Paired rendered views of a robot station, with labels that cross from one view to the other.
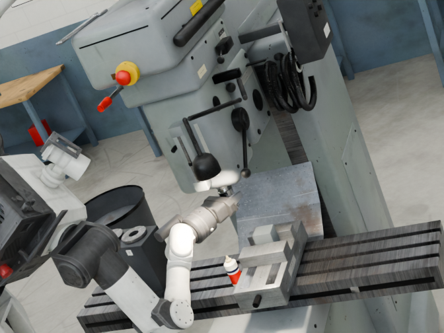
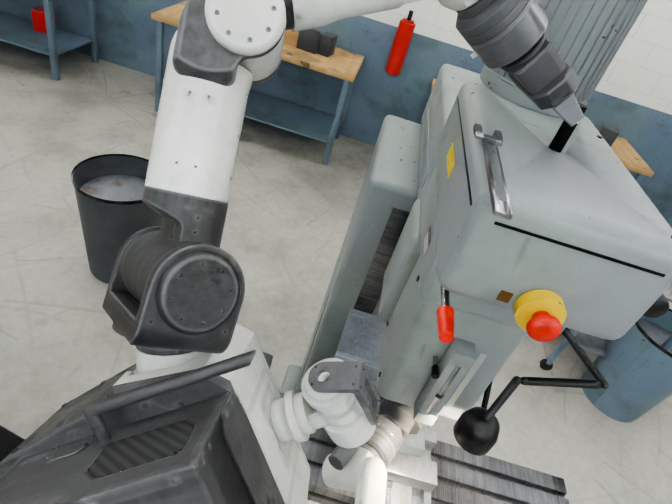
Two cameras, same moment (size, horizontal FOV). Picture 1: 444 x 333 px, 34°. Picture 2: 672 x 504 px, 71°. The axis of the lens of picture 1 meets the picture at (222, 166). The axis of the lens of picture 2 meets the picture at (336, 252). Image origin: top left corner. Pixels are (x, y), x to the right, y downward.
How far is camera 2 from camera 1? 1.65 m
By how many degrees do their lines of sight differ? 28
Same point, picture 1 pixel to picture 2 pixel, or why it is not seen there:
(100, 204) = (112, 163)
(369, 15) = (374, 101)
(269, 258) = (415, 483)
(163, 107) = (463, 315)
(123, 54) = (563, 281)
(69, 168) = (347, 434)
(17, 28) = not seen: outside the picture
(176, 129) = (467, 360)
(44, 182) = (278, 435)
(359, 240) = (483, 466)
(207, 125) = (497, 363)
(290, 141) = not seen: hidden behind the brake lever
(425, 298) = not seen: hidden behind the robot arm
